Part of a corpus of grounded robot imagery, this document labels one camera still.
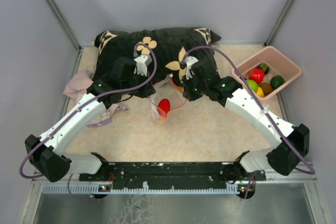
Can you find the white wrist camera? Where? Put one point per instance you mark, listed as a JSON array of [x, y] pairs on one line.
[[142, 63], [190, 61]]

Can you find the black floral pillow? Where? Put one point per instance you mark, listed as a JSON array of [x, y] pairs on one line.
[[168, 44]]

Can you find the red toy apple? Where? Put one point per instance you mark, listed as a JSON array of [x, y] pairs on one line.
[[256, 75]]

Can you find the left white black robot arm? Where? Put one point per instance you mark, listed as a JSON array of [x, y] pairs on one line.
[[47, 153]]

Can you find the aluminium corner post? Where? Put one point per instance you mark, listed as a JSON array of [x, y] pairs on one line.
[[64, 24], [279, 22]]

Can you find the clear zip bag orange zipper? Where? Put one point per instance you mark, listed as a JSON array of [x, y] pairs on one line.
[[166, 89]]

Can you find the pink plastic bin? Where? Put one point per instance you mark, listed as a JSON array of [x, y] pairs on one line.
[[279, 65]]

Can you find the yellow toy lemon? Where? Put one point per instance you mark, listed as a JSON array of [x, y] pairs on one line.
[[260, 92]]

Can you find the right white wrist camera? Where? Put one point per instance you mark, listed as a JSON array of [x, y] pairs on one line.
[[190, 61]]

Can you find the dark green toy lime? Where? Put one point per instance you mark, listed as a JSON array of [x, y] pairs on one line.
[[276, 82]]

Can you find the pink purple cloth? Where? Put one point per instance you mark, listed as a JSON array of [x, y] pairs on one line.
[[77, 87]]

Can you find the red yellow toy mango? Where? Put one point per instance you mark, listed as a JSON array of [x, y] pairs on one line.
[[163, 109]]

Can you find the light green toy fruit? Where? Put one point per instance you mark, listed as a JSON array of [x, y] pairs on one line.
[[253, 85]]

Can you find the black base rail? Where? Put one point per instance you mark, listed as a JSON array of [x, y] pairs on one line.
[[174, 178]]

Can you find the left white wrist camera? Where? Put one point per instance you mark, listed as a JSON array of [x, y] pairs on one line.
[[142, 63]]

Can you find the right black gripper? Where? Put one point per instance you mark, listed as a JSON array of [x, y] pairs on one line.
[[190, 96]]

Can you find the left aluminium corner post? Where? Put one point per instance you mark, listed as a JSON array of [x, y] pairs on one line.
[[64, 24]]

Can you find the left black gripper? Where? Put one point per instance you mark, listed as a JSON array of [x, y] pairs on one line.
[[145, 92]]

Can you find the right aluminium corner post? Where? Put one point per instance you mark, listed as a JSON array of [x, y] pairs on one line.
[[279, 22]]

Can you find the dark mangosteen toy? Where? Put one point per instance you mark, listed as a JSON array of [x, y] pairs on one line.
[[264, 67]]

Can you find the brown toy fruit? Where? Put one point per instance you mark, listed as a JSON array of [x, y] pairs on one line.
[[266, 88]]

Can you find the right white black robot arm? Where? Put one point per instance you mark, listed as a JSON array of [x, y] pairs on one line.
[[286, 140]]

